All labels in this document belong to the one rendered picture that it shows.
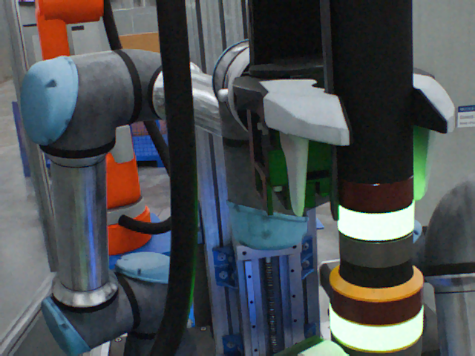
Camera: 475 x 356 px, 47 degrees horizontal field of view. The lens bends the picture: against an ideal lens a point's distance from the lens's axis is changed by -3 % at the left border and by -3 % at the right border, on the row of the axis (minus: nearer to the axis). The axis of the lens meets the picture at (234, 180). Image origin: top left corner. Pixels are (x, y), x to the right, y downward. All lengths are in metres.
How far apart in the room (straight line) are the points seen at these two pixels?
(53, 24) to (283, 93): 4.04
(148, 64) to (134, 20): 10.14
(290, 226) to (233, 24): 0.68
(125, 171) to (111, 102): 3.42
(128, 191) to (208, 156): 3.12
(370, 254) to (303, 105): 0.07
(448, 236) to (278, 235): 0.28
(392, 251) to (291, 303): 0.97
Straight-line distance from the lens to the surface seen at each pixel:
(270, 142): 0.31
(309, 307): 1.33
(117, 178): 4.22
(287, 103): 0.23
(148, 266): 1.05
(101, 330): 1.01
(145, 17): 10.91
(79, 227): 0.89
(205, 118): 0.73
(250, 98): 0.26
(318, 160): 0.32
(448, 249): 0.73
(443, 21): 2.13
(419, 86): 0.24
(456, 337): 0.74
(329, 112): 0.22
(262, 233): 0.51
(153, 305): 1.06
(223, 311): 1.30
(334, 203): 0.24
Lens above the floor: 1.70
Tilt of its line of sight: 17 degrees down
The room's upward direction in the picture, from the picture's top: 5 degrees counter-clockwise
